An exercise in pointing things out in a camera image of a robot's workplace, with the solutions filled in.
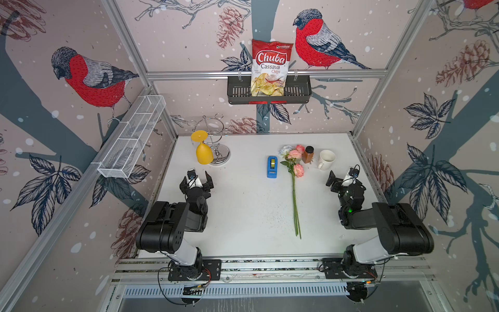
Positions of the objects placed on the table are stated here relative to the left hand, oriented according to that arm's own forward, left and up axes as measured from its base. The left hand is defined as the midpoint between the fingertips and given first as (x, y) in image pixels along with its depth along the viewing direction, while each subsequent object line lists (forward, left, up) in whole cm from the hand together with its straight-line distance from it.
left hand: (198, 170), depth 89 cm
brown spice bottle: (+14, -55, -5) cm, 57 cm away
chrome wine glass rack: (+41, 0, -11) cm, 42 cm away
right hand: (+1, -68, -2) cm, 68 cm away
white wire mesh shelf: (+4, +25, +18) cm, 31 cm away
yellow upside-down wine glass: (+9, -2, +3) cm, 10 cm away
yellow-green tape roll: (+10, -36, -7) cm, 38 cm away
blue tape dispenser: (+6, -36, -11) cm, 38 cm away
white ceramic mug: (+12, -66, -7) cm, 67 cm away
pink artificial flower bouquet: (+12, -48, -9) cm, 50 cm away
